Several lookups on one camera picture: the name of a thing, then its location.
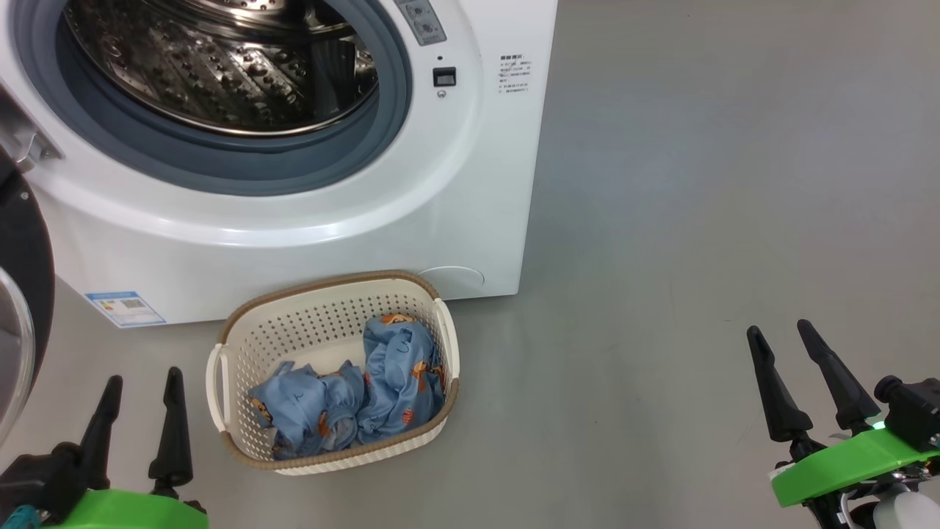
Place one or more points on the round black glass washer door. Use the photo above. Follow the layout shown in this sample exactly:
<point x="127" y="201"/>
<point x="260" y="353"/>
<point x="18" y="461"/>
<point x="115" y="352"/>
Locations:
<point x="26" y="272"/>

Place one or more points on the steel perforated washer drum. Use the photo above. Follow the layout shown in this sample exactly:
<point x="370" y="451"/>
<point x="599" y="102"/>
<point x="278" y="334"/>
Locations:
<point x="220" y="66"/>

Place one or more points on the silver metal door hinge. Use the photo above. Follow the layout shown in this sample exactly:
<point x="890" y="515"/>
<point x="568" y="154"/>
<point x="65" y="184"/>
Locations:
<point x="26" y="139"/>

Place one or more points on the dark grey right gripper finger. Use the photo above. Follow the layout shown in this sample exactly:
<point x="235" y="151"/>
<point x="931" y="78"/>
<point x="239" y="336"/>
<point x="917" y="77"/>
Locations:
<point x="775" y="397"/>
<point x="837" y="382"/>

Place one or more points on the white front-load washing machine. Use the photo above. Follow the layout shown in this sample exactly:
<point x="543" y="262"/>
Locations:
<point x="455" y="184"/>

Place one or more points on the cream perforated laundry basket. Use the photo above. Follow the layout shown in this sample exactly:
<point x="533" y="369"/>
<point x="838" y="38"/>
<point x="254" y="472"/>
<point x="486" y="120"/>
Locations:
<point x="294" y="330"/>

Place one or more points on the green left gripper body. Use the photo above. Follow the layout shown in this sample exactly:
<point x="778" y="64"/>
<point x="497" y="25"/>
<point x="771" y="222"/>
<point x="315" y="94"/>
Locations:
<point x="125" y="512"/>

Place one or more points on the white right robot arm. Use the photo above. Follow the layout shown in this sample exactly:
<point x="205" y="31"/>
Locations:
<point x="910" y="513"/>

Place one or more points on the blue energy label sticker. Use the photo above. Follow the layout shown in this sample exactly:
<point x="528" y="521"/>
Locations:
<point x="125" y="308"/>

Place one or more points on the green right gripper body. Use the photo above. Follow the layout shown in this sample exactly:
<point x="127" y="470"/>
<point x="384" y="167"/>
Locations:
<point x="837" y="463"/>

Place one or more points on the printed text notice sticker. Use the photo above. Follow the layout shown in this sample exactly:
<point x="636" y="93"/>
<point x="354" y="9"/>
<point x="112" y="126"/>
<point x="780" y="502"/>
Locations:
<point x="515" y="73"/>

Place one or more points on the grey warning label sticker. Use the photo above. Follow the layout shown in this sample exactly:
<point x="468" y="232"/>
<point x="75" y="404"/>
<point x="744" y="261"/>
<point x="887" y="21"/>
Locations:
<point x="421" y="20"/>

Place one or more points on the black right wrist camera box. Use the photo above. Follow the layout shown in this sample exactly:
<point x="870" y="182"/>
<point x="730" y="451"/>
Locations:
<point x="914" y="411"/>

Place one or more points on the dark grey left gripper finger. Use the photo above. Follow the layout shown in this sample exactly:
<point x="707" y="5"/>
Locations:
<point x="173" y="441"/>
<point x="103" y="426"/>

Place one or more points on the round white filter cover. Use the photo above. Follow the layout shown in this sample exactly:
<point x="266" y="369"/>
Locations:
<point x="455" y="281"/>

